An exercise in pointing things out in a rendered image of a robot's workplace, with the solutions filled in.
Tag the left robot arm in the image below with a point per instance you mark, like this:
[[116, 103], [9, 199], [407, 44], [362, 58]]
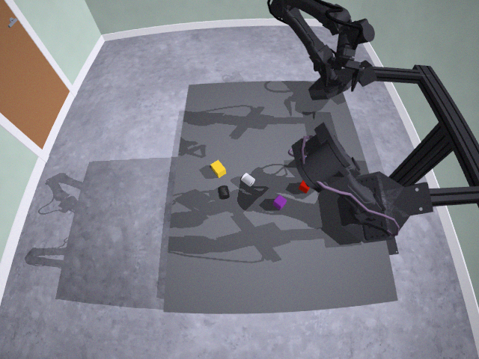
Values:
[[323, 167]]

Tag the yellow cube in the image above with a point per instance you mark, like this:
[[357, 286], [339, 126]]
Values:
[[218, 169]]

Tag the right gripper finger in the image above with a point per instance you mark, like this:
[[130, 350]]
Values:
[[356, 76], [326, 67]]

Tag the red cube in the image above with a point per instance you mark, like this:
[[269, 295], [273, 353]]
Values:
[[303, 187]]

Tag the purple cube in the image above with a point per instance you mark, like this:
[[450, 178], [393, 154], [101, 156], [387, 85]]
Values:
[[279, 202]]

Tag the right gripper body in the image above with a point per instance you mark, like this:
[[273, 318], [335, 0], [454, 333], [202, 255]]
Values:
[[344, 61]]

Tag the white cylinder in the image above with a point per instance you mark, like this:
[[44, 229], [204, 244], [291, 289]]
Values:
[[248, 180]]

